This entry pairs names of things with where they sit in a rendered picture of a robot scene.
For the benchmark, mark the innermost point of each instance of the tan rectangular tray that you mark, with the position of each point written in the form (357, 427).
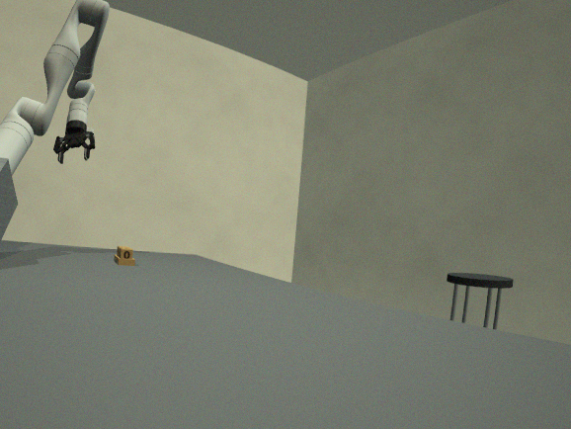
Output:
(124, 262)

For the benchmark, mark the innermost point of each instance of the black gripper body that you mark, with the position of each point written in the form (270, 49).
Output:
(72, 128)

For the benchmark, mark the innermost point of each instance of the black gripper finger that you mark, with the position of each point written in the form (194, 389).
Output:
(86, 146)
(60, 149)

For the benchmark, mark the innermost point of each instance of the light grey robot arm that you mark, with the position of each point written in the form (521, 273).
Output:
(64, 56)

